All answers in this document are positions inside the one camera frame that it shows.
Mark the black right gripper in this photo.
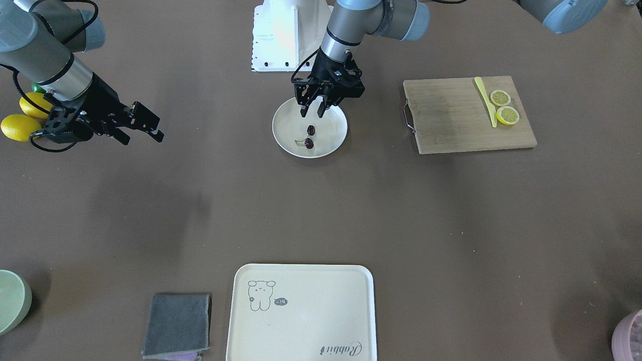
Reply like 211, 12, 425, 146
44, 75, 165, 145

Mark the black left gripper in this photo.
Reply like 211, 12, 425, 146
294, 49, 365, 119

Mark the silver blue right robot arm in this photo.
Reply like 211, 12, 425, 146
1, 1, 164, 151

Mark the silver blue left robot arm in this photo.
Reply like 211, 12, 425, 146
291, 1, 607, 117

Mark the cream rabbit tray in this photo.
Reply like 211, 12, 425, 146
226, 263, 378, 360

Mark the white round plate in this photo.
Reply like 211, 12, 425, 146
271, 98, 348, 158

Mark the yellow lemon near lime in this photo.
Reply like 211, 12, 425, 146
19, 92, 52, 119

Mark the green lime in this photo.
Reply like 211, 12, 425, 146
31, 82, 47, 94

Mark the yellow lemon outer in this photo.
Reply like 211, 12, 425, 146
2, 114, 42, 142

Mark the wooden cutting board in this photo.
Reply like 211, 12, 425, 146
403, 75, 537, 154

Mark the yellow plastic knife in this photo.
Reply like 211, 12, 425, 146
473, 76, 497, 128

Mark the lemon slice upper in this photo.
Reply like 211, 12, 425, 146
489, 89, 512, 107

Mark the lemon slice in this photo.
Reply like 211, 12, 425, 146
496, 106, 521, 125
489, 89, 512, 107

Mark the lemon slice lower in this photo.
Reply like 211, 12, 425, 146
496, 106, 521, 125

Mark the mint green bowl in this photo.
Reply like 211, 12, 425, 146
1, 270, 32, 334

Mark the grey folded cloth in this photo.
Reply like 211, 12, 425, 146
141, 293, 211, 360

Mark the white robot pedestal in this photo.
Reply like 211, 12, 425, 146
251, 1, 333, 72

